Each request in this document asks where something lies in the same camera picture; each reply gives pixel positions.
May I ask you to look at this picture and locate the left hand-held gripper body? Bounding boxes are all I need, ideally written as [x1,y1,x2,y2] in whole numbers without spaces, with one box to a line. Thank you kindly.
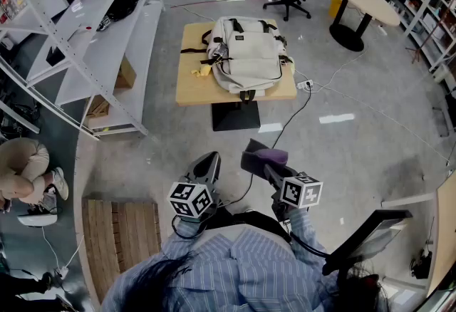
[166,174,221,222]

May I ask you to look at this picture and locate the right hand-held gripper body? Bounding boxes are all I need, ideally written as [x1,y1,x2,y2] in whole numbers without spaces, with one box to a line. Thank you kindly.
[271,170,324,223]

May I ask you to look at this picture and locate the purple cloth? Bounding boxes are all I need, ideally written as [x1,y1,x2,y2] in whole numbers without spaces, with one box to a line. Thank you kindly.
[240,138,290,177]

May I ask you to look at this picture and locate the beige backpack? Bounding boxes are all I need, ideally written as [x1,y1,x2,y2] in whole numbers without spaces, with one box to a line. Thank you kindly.
[180,16,296,105]

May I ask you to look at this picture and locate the person's left forearm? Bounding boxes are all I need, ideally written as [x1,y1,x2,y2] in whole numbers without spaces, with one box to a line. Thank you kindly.
[162,216,218,258]

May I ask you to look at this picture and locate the person's right forearm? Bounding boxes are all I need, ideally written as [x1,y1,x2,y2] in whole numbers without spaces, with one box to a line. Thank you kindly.
[281,207,328,269]

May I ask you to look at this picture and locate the person's black trouser legs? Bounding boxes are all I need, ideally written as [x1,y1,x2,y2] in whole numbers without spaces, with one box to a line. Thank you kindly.
[213,207,293,233]

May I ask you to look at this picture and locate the wooden pallet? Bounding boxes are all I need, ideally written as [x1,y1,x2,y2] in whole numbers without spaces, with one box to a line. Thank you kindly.
[81,198,163,304]

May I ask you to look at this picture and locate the light wooden square table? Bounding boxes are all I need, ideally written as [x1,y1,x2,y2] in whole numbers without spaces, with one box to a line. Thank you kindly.
[175,18,299,132]

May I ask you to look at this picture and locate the person's striped shirt torso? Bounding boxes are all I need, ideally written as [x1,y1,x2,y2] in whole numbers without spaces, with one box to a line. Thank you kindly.
[101,228,357,312]

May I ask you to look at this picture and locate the light wooden desk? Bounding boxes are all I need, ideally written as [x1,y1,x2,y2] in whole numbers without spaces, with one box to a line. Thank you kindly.
[425,171,456,297]

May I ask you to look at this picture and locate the white headset device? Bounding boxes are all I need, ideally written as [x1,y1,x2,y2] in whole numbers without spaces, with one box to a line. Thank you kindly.
[16,212,58,228]

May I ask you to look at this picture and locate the white metal rack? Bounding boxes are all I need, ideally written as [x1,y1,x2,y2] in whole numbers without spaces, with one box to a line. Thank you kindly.
[0,0,167,140]

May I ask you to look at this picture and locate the spare hand-held gripper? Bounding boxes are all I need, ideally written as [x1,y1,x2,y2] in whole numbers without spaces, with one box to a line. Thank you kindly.
[95,16,112,33]

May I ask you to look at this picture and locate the yellow bin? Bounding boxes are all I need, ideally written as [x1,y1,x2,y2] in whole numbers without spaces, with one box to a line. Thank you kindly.
[328,0,343,19]

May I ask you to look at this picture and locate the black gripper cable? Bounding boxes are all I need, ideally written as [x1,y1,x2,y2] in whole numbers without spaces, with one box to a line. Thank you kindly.
[287,228,328,258]
[172,214,211,240]

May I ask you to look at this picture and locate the black head mount bar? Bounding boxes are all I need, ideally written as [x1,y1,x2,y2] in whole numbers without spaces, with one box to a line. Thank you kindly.
[322,209,413,276]

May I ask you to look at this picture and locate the black cable bundle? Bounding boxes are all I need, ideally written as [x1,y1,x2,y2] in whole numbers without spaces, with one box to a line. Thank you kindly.
[106,0,143,22]

